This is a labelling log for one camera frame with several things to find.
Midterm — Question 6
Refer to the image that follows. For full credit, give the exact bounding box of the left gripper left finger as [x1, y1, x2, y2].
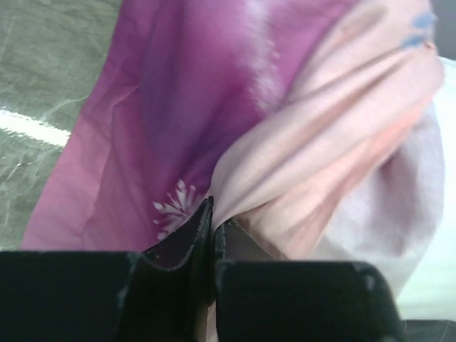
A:
[1, 199, 213, 341]

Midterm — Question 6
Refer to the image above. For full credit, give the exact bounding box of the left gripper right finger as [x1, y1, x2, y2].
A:
[214, 220, 405, 341]

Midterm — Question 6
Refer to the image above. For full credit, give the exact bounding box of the pink princess print pillowcase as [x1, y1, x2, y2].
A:
[21, 1, 444, 341]

